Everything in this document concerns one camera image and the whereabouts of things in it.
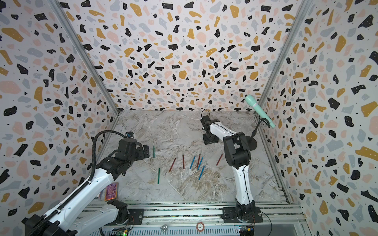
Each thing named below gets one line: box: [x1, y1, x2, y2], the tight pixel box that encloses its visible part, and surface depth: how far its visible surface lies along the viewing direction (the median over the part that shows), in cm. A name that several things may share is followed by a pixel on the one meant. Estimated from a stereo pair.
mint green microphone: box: [244, 94, 276, 129], surface depth 82 cm
